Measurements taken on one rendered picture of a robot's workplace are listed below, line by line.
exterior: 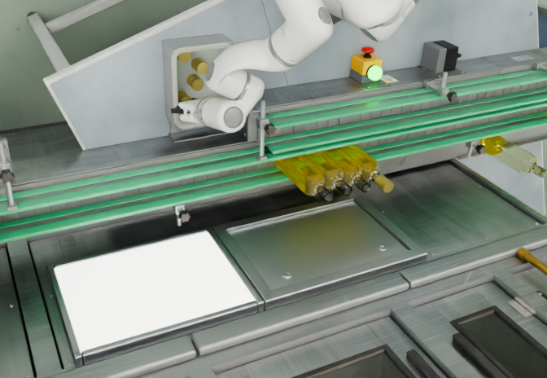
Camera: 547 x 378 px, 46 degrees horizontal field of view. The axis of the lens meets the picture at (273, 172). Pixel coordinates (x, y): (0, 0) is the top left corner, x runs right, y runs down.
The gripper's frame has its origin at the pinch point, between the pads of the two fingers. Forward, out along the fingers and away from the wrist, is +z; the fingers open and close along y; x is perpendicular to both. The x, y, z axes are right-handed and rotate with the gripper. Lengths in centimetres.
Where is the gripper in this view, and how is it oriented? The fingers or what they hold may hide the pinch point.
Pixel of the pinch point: (188, 105)
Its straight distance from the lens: 175.1
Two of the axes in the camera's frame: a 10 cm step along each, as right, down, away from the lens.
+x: -0.7, -9.7, -2.5
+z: -4.8, -1.9, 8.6
